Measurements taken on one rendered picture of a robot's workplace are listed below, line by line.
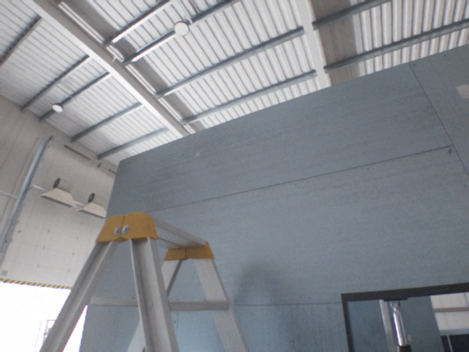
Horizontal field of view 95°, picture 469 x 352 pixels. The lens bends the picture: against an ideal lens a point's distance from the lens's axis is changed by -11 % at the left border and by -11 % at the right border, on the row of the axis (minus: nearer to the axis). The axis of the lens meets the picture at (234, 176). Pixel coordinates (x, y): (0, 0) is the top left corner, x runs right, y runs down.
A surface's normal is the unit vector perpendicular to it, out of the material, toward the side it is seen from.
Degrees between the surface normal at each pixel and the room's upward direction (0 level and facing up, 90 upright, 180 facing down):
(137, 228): 90
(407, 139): 90
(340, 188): 90
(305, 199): 90
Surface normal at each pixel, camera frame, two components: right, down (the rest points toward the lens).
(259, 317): -0.46, -0.42
